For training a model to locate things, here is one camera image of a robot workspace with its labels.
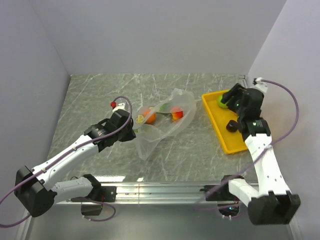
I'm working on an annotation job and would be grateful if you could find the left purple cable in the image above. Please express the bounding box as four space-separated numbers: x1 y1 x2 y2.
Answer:
0 96 136 228

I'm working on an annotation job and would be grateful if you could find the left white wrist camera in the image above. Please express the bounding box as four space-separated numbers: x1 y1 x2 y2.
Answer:
110 101 128 113

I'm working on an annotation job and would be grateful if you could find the dark purple fruit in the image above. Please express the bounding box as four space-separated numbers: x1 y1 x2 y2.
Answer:
225 120 238 133

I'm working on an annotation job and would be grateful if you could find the aluminium rail frame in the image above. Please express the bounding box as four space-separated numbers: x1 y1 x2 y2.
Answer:
14 74 305 240

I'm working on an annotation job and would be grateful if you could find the clear plastic bag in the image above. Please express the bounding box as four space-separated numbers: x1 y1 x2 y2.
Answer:
133 88 197 160

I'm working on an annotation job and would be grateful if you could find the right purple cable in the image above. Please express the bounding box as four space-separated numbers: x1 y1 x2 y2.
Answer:
192 79 300 218

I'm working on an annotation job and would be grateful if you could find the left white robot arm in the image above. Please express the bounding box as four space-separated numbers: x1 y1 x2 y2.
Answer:
14 109 136 218

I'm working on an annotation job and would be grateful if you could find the orange fruit in bag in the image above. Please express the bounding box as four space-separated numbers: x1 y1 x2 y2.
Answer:
146 113 156 124

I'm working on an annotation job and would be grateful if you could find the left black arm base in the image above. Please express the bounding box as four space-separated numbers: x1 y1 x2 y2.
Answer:
70 186 117 222

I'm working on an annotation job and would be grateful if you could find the green apple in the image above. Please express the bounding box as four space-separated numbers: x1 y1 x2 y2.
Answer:
216 94 233 109

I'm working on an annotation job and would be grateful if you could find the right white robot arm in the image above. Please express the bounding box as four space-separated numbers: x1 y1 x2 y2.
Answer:
220 83 301 226

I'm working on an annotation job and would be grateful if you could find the red fruit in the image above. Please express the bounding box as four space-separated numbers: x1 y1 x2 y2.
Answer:
171 110 184 122

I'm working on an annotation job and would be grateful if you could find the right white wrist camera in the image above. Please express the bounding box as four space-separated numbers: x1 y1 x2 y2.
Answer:
252 77 268 94

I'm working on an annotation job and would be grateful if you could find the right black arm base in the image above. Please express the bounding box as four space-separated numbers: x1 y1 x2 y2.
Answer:
205 184 246 220

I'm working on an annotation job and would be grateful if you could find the yellow plastic tray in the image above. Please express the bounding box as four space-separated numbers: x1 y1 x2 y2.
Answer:
201 89 248 155

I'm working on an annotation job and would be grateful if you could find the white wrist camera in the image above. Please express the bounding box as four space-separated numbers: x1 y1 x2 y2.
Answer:
252 77 268 94
110 101 128 113

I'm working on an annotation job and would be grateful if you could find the purple cable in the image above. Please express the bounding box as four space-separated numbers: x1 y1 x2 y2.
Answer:
192 79 300 218
0 96 136 228

